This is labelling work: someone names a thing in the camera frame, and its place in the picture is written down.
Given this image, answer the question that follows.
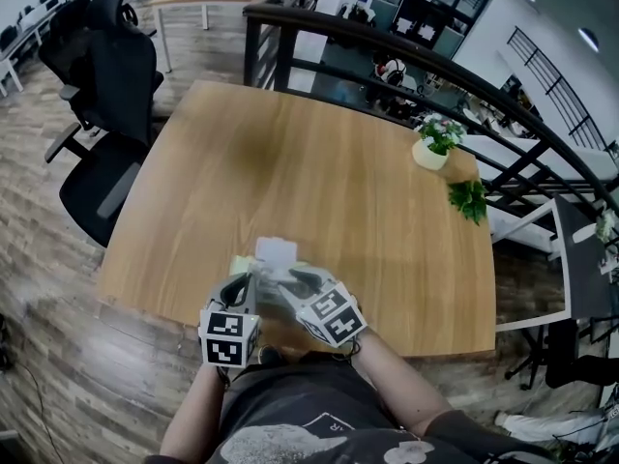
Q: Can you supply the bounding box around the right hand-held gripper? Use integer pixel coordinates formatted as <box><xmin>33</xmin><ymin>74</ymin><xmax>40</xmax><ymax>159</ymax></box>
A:
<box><xmin>283</xmin><ymin>264</ymin><xmax>369</xmax><ymax>348</ymax></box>

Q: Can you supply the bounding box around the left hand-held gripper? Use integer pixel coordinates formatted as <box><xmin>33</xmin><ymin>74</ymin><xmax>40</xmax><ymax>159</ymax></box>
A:
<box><xmin>198</xmin><ymin>269</ymin><xmax>263</xmax><ymax>369</ymax></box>

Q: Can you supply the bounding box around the pale green wet wipe pack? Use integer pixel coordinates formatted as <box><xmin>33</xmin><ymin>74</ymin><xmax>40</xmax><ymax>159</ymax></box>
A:
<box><xmin>228</xmin><ymin>253</ymin><xmax>313</xmax><ymax>304</ymax></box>

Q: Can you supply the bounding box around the white wet wipe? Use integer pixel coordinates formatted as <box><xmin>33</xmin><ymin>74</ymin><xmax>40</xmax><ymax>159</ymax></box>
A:
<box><xmin>254</xmin><ymin>236</ymin><xmax>298</xmax><ymax>266</ymax></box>

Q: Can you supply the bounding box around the person's left forearm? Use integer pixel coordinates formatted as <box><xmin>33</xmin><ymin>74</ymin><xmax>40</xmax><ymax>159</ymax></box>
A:
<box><xmin>158</xmin><ymin>363</ymin><xmax>229</xmax><ymax>459</ymax></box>

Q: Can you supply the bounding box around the person's right forearm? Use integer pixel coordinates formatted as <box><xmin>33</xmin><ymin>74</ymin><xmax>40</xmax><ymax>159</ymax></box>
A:
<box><xmin>352</xmin><ymin>328</ymin><xmax>455</xmax><ymax>438</ymax></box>

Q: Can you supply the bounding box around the person's dark shoe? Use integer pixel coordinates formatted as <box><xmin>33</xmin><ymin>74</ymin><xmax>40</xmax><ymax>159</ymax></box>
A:
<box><xmin>257</xmin><ymin>344</ymin><xmax>287</xmax><ymax>367</ymax></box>

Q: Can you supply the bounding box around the person's black printed t-shirt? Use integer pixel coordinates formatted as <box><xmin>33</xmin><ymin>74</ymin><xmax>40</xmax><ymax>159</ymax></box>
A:
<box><xmin>143</xmin><ymin>350</ymin><xmax>562</xmax><ymax>464</ymax></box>

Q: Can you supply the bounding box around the white pot with flowers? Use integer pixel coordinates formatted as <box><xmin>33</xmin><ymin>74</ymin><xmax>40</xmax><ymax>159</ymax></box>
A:
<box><xmin>411</xmin><ymin>112</ymin><xmax>469</xmax><ymax>171</ymax></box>

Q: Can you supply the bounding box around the green leafy plant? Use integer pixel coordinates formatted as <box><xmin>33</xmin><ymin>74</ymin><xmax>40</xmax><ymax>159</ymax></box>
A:
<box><xmin>446</xmin><ymin>178</ymin><xmax>490</xmax><ymax>227</ymax></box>

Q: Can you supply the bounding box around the black office chair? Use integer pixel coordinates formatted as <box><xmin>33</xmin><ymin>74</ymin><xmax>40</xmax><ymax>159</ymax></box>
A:
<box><xmin>37</xmin><ymin>0</ymin><xmax>166</xmax><ymax>249</ymax></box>

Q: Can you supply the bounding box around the black chair with star base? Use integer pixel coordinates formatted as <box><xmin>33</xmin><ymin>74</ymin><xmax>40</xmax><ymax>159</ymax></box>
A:
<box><xmin>504</xmin><ymin>316</ymin><xmax>619</xmax><ymax>392</ymax></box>

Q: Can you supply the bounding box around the white long desk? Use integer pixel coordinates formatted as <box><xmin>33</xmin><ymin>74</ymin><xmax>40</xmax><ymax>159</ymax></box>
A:
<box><xmin>0</xmin><ymin>0</ymin><xmax>74</xmax><ymax>98</ymax></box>

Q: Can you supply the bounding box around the black floor cable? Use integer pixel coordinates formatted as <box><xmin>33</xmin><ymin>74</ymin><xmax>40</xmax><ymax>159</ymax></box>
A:
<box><xmin>13</xmin><ymin>359</ymin><xmax>67</xmax><ymax>464</ymax></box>

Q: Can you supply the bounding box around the dark desk with white frame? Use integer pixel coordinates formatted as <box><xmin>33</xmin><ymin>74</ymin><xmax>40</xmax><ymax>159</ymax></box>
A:
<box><xmin>492</xmin><ymin>194</ymin><xmax>619</xmax><ymax>333</ymax></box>

